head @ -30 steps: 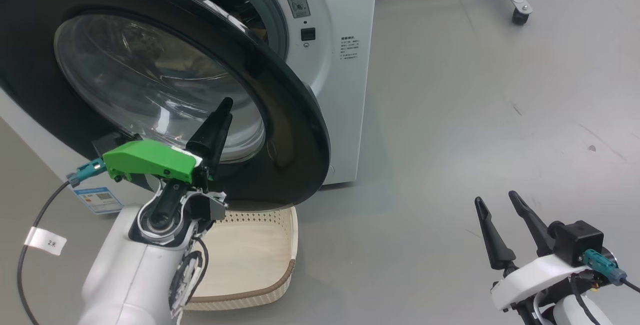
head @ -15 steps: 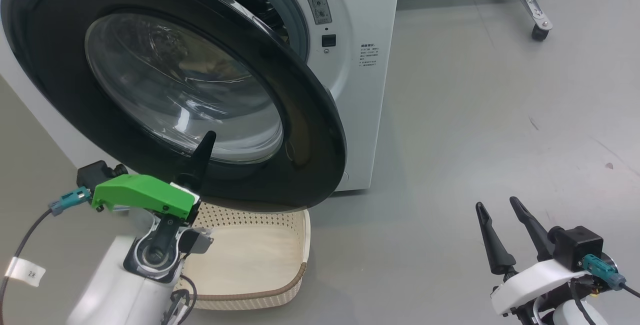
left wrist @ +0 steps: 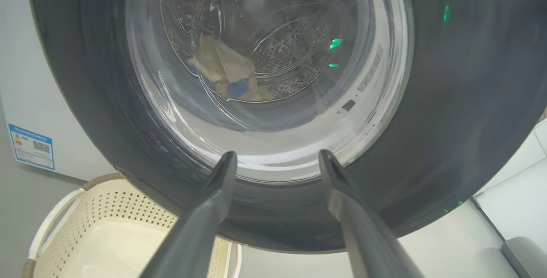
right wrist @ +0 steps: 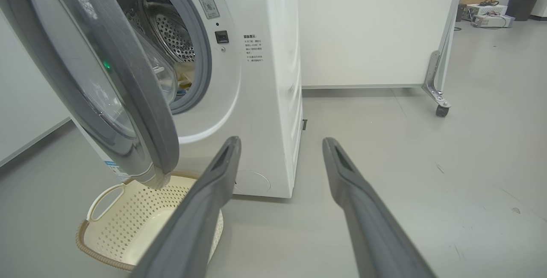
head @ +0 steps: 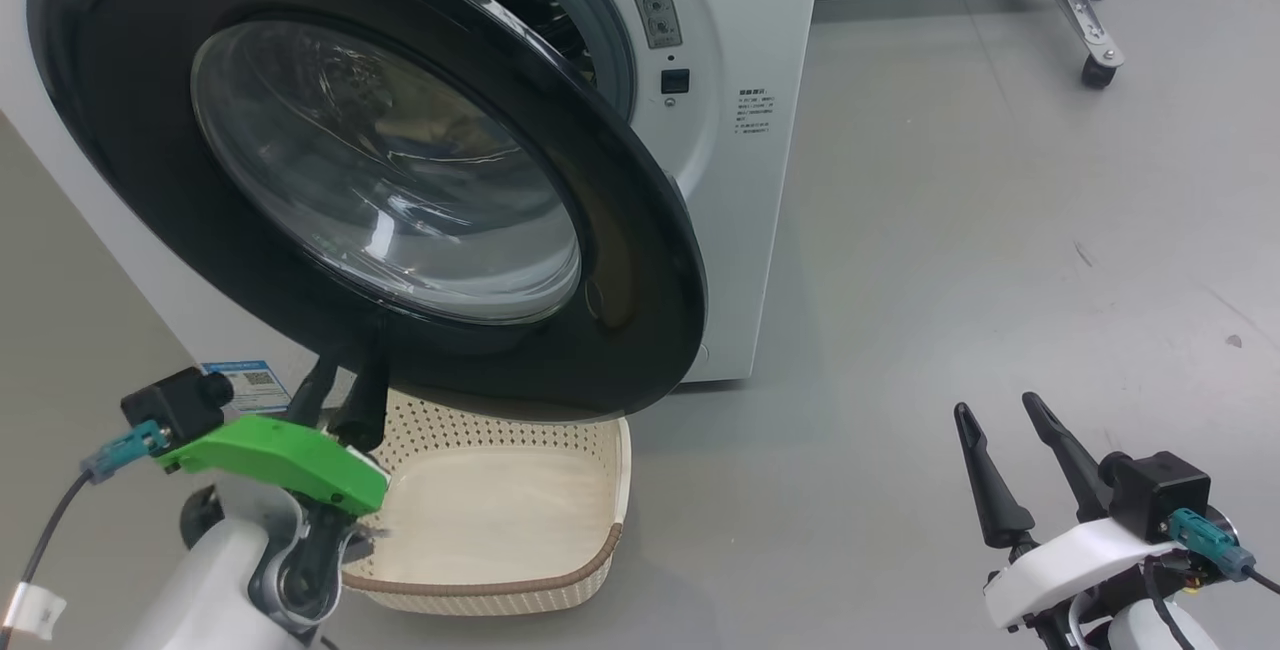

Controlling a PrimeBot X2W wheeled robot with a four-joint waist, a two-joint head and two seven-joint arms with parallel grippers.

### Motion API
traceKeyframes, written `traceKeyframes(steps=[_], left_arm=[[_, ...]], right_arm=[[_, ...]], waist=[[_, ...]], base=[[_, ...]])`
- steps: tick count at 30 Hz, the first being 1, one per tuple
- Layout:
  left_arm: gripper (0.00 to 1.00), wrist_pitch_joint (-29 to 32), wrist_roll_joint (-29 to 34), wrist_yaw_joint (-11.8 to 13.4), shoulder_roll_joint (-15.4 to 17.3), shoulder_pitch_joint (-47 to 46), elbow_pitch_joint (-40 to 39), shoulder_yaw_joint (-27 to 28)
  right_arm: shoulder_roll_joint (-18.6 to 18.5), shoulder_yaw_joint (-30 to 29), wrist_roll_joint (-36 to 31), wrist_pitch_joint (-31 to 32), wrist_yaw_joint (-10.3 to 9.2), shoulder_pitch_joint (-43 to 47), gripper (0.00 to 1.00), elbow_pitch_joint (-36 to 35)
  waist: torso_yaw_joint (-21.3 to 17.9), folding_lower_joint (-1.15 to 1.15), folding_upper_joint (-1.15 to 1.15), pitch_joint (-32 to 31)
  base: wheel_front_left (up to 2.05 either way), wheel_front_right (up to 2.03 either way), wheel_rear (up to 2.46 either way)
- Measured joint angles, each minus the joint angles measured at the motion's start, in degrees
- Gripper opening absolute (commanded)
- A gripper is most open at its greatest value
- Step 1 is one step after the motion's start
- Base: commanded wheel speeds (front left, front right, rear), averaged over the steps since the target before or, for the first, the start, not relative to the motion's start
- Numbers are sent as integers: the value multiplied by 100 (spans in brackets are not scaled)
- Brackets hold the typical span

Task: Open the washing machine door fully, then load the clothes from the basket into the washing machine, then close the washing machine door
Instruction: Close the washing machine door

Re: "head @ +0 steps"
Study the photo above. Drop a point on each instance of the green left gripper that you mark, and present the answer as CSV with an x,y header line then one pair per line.
x,y
280,455

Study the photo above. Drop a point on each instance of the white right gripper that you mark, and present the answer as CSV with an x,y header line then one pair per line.
x,y
1070,565

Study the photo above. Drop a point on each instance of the washing machine glass door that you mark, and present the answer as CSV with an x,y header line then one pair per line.
x,y
150,130

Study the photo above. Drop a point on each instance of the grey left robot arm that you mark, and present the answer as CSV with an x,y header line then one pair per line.
x,y
220,580

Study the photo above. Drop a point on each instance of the white front-load washing machine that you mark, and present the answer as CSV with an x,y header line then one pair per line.
x,y
760,230

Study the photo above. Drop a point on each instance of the grey rubber door gasket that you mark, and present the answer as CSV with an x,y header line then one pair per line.
x,y
600,20

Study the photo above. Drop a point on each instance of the black door lock socket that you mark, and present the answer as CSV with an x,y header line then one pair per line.
x,y
675,81

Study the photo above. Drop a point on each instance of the blue energy label sticker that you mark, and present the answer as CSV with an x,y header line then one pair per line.
x,y
250,385

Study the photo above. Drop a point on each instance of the cream perforated laundry basket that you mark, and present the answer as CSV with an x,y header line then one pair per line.
x,y
500,520

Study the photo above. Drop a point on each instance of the small printed text sticker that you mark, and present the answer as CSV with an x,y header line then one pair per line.
x,y
753,110

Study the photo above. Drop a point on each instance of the metal leg with black caster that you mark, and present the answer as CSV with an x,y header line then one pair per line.
x,y
1085,10

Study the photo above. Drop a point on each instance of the grey warning sticker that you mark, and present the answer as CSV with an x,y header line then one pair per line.
x,y
650,0

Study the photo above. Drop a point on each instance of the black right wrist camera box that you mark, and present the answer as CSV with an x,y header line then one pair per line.
x,y
1160,495

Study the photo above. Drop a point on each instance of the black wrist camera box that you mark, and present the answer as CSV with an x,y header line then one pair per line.
x,y
175,405
1160,495

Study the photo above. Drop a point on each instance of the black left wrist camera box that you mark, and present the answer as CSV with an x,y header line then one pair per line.
x,y
175,405

